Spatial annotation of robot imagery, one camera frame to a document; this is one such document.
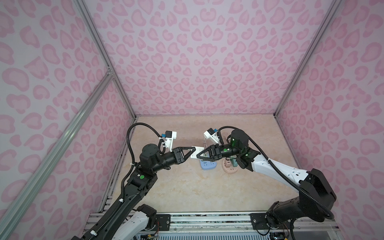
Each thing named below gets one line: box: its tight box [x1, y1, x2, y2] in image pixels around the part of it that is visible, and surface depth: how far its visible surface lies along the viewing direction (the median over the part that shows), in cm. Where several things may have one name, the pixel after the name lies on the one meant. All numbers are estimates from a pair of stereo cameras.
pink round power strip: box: [221, 159, 239, 174], surface depth 92 cm
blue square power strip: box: [199, 160, 218, 170], surface depth 92 cm
